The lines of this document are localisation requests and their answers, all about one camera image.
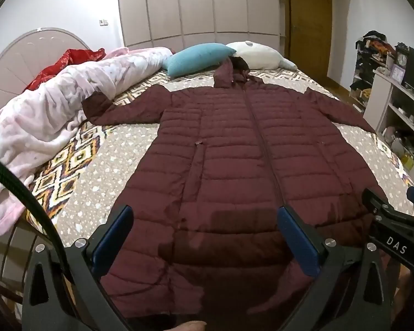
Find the white shelf unit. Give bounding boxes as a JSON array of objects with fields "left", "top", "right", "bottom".
[{"left": 362, "top": 69, "right": 414, "bottom": 180}]

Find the maroon puffer coat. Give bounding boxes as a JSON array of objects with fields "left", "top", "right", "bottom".
[{"left": 82, "top": 55, "right": 397, "bottom": 321}]

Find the pale round headboard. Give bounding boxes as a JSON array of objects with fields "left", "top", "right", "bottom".
[{"left": 0, "top": 29, "right": 92, "bottom": 128}]

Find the pink fleece blanket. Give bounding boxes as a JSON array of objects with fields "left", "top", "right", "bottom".
[{"left": 0, "top": 46, "right": 175, "bottom": 237}]

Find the white plush pillow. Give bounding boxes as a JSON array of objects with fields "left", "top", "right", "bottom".
[{"left": 225, "top": 41, "right": 297, "bottom": 70}]

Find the glossy beige wardrobe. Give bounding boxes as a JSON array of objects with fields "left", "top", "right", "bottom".
[{"left": 116, "top": 0, "right": 286, "bottom": 52}]

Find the wooden door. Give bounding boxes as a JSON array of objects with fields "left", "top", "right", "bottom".
[{"left": 285, "top": 0, "right": 333, "bottom": 81}]

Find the black braided cable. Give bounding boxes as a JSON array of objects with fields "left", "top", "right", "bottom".
[{"left": 0, "top": 153, "right": 76, "bottom": 283}]

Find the cluttered clothes rack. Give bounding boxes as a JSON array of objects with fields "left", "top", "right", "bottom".
[{"left": 348, "top": 31, "right": 409, "bottom": 111}]

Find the patterned beige bedspread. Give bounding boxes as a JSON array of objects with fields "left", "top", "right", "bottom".
[{"left": 24, "top": 67, "right": 414, "bottom": 249}]

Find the teal pillow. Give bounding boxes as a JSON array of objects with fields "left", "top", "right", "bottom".
[{"left": 162, "top": 43, "right": 237, "bottom": 78}]

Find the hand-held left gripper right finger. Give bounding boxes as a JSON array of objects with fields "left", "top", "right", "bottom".
[{"left": 277, "top": 206, "right": 397, "bottom": 331}]

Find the purple desk clock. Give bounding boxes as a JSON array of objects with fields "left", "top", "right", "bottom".
[{"left": 390, "top": 63, "right": 406, "bottom": 82}]

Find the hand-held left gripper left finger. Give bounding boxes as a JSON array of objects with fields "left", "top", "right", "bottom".
[{"left": 22, "top": 205, "right": 135, "bottom": 331}]

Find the red cloth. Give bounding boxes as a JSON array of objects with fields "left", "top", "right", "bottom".
[{"left": 23, "top": 49, "right": 107, "bottom": 92}]

